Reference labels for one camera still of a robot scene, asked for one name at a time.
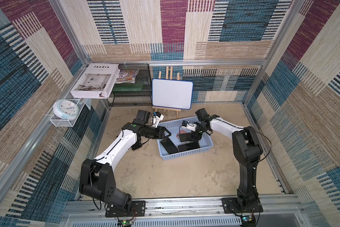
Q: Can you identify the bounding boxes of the black phone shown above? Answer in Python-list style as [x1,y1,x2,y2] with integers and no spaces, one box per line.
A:
[178,142,200,152]
[160,137,179,155]
[131,141,142,151]

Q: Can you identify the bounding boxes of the dark reddish phone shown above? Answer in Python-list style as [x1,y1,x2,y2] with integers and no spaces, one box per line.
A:
[179,133,193,142]

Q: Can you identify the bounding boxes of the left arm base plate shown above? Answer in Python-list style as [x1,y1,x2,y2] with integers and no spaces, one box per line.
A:
[105,200,146,218]

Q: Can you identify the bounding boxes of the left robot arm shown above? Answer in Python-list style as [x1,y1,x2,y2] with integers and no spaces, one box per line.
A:
[79,110,171,217]

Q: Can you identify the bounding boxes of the aluminium front rail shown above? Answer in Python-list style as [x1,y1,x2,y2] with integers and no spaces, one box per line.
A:
[59,194,312,227]

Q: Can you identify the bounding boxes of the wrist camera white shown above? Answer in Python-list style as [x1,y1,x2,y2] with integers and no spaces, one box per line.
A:
[181,121,200,132]
[152,112,164,128]

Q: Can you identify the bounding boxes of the blue plastic storage basket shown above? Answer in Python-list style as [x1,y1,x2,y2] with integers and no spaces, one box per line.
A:
[157,116,214,160]

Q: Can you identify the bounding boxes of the pink phone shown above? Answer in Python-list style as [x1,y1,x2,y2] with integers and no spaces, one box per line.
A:
[178,126,187,135]

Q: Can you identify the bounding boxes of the white book box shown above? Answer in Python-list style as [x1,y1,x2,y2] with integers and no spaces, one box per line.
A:
[70,63,120,99]

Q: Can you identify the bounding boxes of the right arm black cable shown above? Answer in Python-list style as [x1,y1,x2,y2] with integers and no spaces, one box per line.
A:
[198,124,272,164]

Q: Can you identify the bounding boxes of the white round clock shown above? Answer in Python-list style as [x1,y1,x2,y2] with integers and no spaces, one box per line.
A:
[53,99,80,121]

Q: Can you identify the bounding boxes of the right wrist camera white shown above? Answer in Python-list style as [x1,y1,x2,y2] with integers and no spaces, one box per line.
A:
[181,121,200,132]

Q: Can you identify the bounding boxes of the black phone front right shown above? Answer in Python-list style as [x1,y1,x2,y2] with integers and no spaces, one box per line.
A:
[178,142,200,152]

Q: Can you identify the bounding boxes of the colourful snack packet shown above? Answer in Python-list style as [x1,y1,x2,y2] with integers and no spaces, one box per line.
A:
[115,70,139,84]

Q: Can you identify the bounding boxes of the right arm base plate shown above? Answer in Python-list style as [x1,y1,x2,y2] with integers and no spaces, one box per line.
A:
[221,197,263,216]

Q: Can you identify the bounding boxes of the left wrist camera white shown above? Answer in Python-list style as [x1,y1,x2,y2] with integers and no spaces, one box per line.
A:
[152,112,164,128]

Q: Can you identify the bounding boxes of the black phone top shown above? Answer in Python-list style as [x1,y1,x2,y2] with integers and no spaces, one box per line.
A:
[131,141,142,151]

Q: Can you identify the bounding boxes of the black wire rack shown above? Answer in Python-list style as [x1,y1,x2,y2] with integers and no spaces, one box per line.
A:
[108,64,152,107]

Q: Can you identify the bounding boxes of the clear acrylic shelf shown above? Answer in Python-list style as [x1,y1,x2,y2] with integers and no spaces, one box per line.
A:
[49,98,91,127]

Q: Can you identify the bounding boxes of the black phone front left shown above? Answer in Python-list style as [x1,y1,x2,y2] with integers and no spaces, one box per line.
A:
[160,137,179,155]

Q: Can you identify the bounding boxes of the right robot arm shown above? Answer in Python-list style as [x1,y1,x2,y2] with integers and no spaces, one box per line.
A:
[186,108,263,216]

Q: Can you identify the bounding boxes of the white whiteboard blue frame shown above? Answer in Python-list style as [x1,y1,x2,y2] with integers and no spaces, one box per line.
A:
[152,79,194,110]

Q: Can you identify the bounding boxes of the wooden easel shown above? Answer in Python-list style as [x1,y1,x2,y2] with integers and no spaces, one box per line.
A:
[152,66,181,119]

